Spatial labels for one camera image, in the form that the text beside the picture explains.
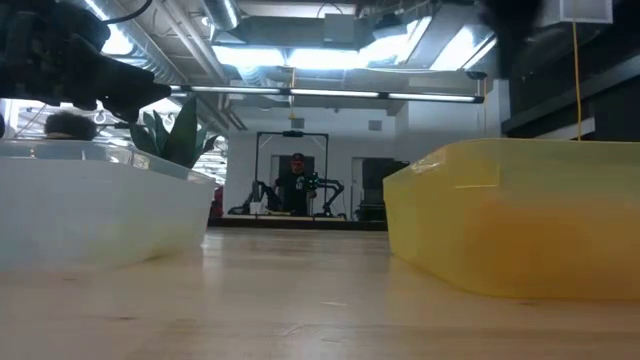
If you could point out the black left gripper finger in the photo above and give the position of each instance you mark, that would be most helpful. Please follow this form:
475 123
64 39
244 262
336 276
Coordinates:
125 111
140 90

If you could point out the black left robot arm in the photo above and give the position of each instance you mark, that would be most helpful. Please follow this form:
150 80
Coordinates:
40 15

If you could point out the black background robot arm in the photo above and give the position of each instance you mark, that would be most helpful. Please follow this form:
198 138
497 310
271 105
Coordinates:
257 197
332 190

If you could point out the white translucent plastic bin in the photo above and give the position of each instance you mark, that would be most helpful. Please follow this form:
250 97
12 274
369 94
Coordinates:
100 215

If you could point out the yellow translucent plastic bin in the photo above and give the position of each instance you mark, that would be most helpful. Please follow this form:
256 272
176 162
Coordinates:
525 170

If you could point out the person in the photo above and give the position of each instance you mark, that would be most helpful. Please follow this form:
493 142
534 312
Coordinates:
70 126
295 190

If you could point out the green leafy plant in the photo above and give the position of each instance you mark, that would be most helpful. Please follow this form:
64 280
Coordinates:
180 135

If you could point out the red object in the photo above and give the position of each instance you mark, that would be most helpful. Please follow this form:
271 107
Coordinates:
218 200

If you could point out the background station table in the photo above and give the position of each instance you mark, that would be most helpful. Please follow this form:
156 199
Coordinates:
240 223

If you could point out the black cabinet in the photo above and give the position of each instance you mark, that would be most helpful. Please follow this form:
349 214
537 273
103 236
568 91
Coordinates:
380 190

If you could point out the white ceiling vent box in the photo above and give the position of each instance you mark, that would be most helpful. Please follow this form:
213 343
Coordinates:
580 11

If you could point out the spiral silver air duct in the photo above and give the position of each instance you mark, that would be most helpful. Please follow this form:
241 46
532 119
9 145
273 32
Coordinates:
150 55

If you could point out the round silver air duct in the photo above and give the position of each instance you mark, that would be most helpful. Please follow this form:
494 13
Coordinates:
222 12

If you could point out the black background station frame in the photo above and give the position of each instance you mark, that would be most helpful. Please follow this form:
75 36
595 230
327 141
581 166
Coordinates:
256 175

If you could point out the grey wall vent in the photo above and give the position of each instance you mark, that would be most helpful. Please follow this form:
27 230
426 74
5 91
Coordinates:
375 125

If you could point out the black dome camera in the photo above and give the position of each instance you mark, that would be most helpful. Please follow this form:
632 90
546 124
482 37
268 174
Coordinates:
476 75

